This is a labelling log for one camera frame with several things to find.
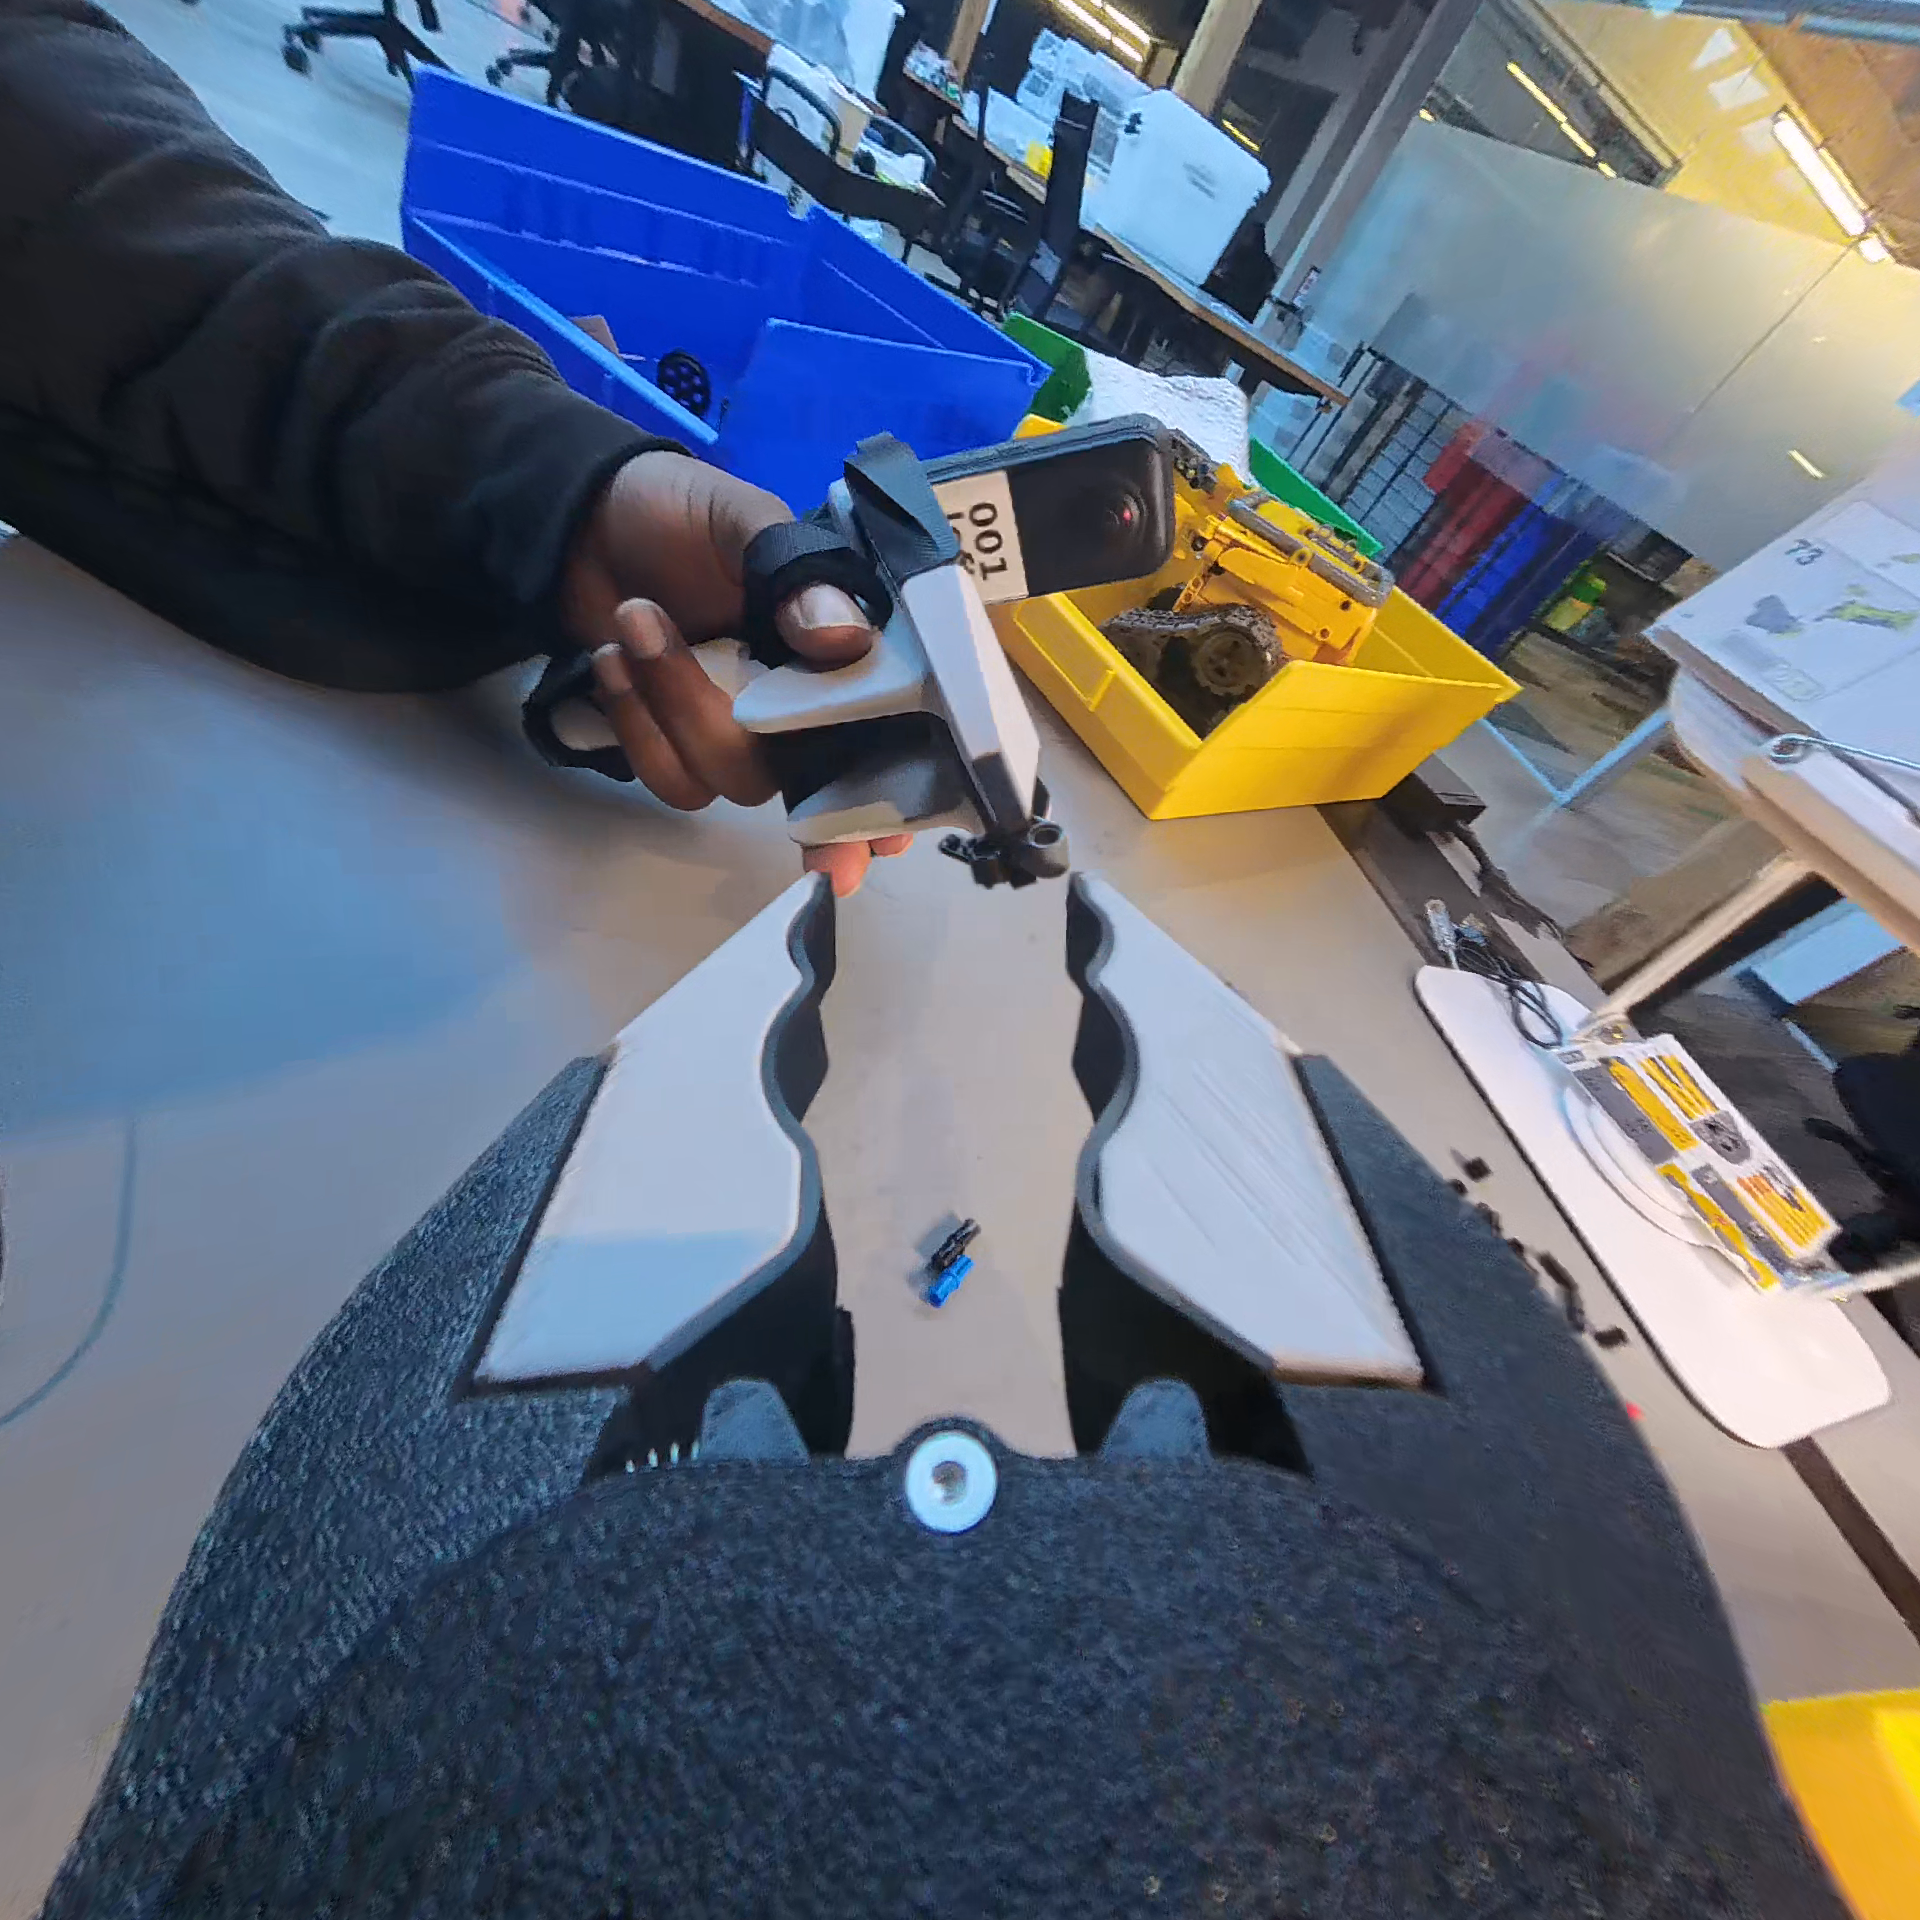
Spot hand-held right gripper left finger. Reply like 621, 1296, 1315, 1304
472, 874, 858, 1456

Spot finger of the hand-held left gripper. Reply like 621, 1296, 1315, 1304
896, 559, 1009, 837
960, 559, 1048, 837

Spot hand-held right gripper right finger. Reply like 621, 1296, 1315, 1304
1058, 874, 1426, 1456

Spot pile of small toy parts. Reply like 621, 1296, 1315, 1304
1442, 1147, 1644, 1424

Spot person's left forearm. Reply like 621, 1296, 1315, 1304
0, 0, 684, 694

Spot grey desk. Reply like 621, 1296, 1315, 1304
0, 532, 1920, 1920

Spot person's left hand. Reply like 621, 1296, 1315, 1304
562, 448, 913, 899

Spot green plastic bin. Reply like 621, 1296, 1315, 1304
1002, 311, 1096, 424

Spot black toy tracks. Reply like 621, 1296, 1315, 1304
1102, 592, 1289, 735

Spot yellow toy model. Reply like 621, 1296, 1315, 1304
1170, 435, 1396, 670

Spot yellow plastic bin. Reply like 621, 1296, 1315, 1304
1763, 1691, 1920, 1920
990, 435, 1521, 824

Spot white printer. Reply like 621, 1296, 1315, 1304
1088, 86, 1273, 287

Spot black power adapter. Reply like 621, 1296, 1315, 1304
1376, 768, 1491, 845

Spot yellow grey sticker sheet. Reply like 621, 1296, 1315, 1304
1552, 1031, 1848, 1296

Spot white folding stand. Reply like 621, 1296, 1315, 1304
1414, 661, 1920, 1451

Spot black office chair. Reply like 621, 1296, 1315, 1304
282, 0, 453, 84
1808, 1047, 1920, 1278

